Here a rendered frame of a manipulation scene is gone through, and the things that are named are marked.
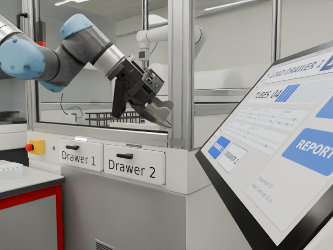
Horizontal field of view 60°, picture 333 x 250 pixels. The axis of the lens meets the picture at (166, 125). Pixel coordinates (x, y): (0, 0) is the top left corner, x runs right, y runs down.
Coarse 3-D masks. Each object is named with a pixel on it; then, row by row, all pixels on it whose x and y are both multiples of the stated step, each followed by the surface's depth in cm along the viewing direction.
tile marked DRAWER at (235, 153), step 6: (234, 144) 52; (228, 150) 52; (234, 150) 50; (240, 150) 47; (246, 150) 45; (222, 156) 53; (228, 156) 50; (234, 156) 48; (240, 156) 45; (222, 162) 51; (228, 162) 48; (234, 162) 46; (222, 168) 48; (228, 168) 46
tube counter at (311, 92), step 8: (320, 80) 40; (328, 80) 38; (280, 88) 52; (288, 88) 49; (296, 88) 46; (304, 88) 43; (312, 88) 40; (320, 88) 38; (328, 88) 36; (272, 96) 53; (280, 96) 49; (288, 96) 46; (296, 96) 43; (304, 96) 41; (312, 96) 39; (320, 96) 37
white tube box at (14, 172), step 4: (0, 168) 131; (4, 168) 131; (8, 168) 131; (12, 168) 132; (16, 168) 131; (20, 168) 131; (0, 172) 124; (4, 172) 125; (8, 172) 126; (12, 172) 127; (16, 172) 127; (20, 172) 128; (0, 176) 124; (4, 176) 125; (8, 176) 126; (12, 176) 127; (16, 176) 128; (20, 176) 128
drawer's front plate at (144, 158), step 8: (104, 152) 113; (112, 152) 110; (120, 152) 107; (128, 152) 105; (136, 152) 102; (144, 152) 100; (152, 152) 98; (160, 152) 96; (104, 160) 113; (120, 160) 108; (128, 160) 105; (136, 160) 103; (144, 160) 100; (152, 160) 98; (160, 160) 96; (136, 168) 103; (152, 168) 98; (160, 168) 96; (120, 176) 108; (128, 176) 106; (136, 176) 103; (144, 176) 101; (152, 176) 98; (160, 176) 96; (160, 184) 97
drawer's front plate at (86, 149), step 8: (64, 144) 129; (72, 144) 126; (80, 144) 122; (88, 144) 119; (96, 144) 116; (72, 152) 126; (80, 152) 122; (88, 152) 119; (96, 152) 116; (64, 160) 130; (80, 160) 123; (88, 160) 120; (96, 160) 116; (88, 168) 120; (96, 168) 117
